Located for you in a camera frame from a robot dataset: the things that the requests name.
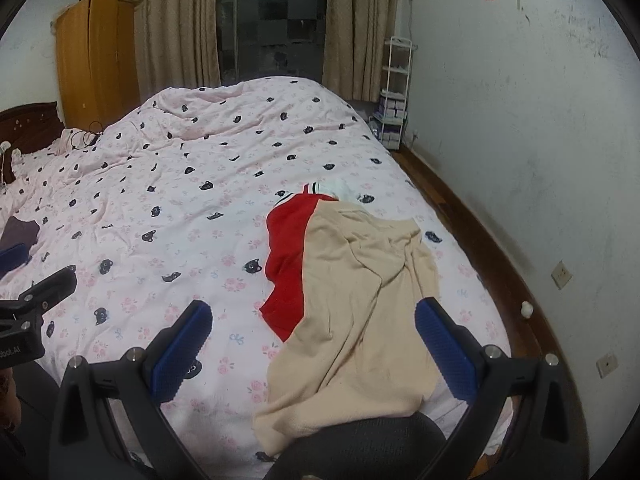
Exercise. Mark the pink cat print quilt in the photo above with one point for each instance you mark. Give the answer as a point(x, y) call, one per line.
point(200, 240)

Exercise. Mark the white garment with striped collar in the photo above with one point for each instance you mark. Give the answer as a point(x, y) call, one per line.
point(340, 187)

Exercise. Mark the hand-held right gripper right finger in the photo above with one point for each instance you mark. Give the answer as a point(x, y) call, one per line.
point(445, 355)

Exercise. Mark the white wall socket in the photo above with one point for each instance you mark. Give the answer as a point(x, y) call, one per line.
point(606, 362)
point(561, 274)

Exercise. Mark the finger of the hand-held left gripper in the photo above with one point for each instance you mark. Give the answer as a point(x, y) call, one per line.
point(50, 285)
point(12, 256)

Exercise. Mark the beige curtain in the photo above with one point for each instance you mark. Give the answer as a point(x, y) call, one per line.
point(175, 25)
point(360, 30)

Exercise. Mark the red garment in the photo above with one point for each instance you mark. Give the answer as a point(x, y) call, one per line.
point(285, 260)

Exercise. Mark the small white object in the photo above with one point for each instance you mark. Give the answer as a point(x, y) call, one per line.
point(525, 308)

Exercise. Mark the beige knit pants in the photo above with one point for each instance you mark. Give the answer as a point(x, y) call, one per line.
point(360, 310)

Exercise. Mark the wooden wardrobe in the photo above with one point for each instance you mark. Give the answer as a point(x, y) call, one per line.
point(95, 60)

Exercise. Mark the dark wooden headboard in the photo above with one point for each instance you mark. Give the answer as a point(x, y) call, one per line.
point(30, 125)

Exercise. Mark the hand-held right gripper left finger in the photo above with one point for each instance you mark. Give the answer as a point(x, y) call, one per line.
point(182, 350)

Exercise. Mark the stack of white boxes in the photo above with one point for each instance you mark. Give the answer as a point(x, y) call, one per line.
point(392, 107)

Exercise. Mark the dark window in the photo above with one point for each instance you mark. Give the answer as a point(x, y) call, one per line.
point(272, 20)

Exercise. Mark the white shelf rack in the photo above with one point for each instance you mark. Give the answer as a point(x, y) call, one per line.
point(411, 85)

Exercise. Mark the dark purple folded garment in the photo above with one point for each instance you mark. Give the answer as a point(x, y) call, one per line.
point(20, 232)

